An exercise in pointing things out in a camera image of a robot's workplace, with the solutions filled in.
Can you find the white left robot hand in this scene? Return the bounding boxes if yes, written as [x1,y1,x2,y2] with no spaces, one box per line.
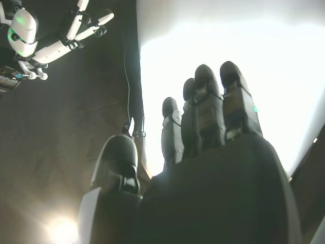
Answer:
[76,60,305,244]

